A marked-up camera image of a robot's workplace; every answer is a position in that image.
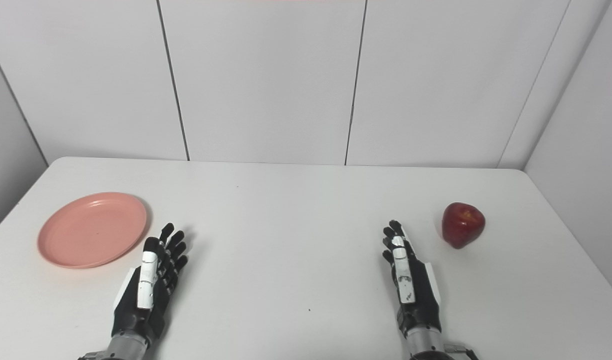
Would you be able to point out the pink round plate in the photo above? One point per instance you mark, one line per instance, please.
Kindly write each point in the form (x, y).
(92, 230)

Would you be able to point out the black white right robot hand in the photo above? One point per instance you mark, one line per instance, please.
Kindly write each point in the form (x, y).
(418, 295)

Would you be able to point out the red apple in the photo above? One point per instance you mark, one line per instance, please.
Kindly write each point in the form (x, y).
(462, 225)

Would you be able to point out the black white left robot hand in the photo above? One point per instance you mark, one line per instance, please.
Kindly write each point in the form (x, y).
(153, 290)

